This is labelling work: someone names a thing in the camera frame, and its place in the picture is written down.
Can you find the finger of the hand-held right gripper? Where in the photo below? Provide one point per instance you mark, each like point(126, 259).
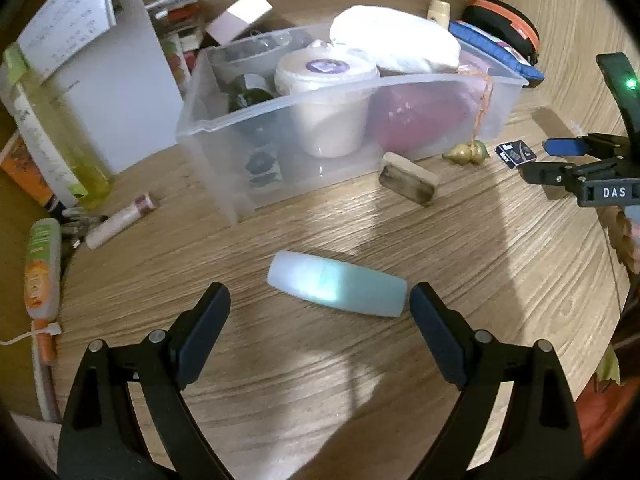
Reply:
point(547, 174)
point(565, 147)

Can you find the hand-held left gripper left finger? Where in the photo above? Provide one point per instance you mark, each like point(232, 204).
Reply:
point(205, 332)

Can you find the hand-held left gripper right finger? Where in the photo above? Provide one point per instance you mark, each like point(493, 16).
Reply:
point(437, 332)

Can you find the gold gourd charm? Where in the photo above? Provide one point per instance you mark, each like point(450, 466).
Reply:
point(462, 152)

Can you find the light teal bottle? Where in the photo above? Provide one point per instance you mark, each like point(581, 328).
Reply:
point(340, 282)

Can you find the red pouch with gold trim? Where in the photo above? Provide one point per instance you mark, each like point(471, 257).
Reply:
point(415, 115)

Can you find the clear plastic storage bin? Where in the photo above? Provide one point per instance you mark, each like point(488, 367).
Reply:
point(215, 160)

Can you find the white soft pouch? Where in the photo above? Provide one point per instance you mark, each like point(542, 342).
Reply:
point(395, 35)

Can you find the dark green bottle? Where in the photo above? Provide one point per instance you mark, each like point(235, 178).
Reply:
point(250, 100)

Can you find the white round lidded tub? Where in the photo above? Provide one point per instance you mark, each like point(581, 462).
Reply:
point(325, 67)

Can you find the wooden desktop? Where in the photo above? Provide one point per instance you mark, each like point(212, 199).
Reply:
point(300, 385)

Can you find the small blue black card packet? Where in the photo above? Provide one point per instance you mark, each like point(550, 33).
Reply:
point(515, 152)

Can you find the blue patchwork pouch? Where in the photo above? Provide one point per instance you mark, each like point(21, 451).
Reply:
point(500, 50)

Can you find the wooden block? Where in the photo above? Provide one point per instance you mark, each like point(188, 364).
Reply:
point(407, 180)

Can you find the pale pink tube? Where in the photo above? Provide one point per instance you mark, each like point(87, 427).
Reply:
point(117, 222)

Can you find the black orange zip case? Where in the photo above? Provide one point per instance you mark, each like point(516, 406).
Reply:
point(505, 15)

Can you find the dark metal clip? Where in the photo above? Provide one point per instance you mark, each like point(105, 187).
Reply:
point(77, 222)

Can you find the orange green tube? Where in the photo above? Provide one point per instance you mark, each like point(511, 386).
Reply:
point(42, 270)

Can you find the cream stick tube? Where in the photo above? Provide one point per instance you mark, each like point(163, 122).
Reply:
point(438, 10)

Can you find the white paper sheet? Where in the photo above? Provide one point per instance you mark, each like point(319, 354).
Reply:
point(32, 435)

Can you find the yellow green bottle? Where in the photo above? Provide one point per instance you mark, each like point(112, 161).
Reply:
point(65, 160)

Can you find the orange packet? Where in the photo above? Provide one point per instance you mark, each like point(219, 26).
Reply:
point(22, 170)

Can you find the small white box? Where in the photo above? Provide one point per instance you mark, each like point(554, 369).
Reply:
point(240, 15)

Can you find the white paper note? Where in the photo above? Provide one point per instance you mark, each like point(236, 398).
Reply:
point(70, 15)

